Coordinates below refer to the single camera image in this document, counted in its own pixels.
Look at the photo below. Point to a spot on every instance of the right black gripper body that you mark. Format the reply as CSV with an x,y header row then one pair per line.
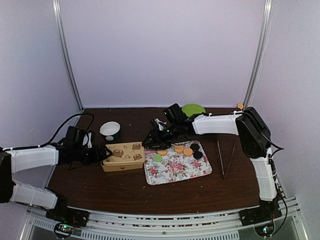
x,y
166,136

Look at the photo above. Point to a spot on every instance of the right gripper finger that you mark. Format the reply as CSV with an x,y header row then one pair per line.
x,y
149,140
156,146

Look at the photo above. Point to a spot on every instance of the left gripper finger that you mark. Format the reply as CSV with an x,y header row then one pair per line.
x,y
107,159
105,151

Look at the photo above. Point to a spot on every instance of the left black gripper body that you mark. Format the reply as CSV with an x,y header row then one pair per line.
x,y
93,157

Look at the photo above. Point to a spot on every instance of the beige cookie tin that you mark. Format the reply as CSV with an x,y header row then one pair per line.
x,y
116,168

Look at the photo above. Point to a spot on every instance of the silver metal tin lid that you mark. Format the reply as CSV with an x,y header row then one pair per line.
x,y
129,153

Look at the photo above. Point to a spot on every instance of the floral rectangular tray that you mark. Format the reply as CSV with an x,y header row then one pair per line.
x,y
175,167

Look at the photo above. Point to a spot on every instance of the metal tongs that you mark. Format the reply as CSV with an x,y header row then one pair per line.
x,y
225,171

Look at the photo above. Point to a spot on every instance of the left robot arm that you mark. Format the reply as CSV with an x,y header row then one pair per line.
x,y
76,146

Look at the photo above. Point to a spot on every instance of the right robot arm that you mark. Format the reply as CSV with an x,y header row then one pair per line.
x,y
246,124

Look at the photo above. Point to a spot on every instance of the tan biscuit cookie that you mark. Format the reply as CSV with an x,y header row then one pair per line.
x,y
162,152
178,149

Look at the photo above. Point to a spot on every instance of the green cookie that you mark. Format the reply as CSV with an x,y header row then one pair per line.
x,y
157,158

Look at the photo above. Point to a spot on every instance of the white and dark bowl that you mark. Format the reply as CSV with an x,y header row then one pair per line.
x,y
110,131

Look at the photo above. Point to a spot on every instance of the black sandwich cookie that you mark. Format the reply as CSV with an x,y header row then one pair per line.
x,y
195,147
197,155

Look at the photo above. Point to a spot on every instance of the green plate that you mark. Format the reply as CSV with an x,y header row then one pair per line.
x,y
192,108

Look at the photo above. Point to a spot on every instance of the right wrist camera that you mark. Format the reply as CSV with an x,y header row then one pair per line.
x,y
158,124

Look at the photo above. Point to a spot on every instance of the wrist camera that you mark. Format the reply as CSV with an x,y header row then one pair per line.
x,y
158,124
88,139

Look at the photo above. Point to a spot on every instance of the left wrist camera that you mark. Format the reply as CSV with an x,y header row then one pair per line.
x,y
88,139

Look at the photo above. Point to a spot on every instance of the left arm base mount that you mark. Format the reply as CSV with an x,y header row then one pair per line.
x,y
62,213

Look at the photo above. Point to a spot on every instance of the front aluminium rail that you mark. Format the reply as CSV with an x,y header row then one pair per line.
x,y
221,225

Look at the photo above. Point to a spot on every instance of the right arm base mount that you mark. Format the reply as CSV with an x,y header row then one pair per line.
x,y
266,211

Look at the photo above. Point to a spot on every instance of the left aluminium frame post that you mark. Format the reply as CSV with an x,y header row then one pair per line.
x,y
65,53

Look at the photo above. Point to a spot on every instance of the aluminium frame post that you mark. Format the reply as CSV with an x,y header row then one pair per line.
x,y
261,47
65,53

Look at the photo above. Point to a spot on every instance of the right aluminium frame post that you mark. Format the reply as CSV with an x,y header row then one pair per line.
x,y
261,47

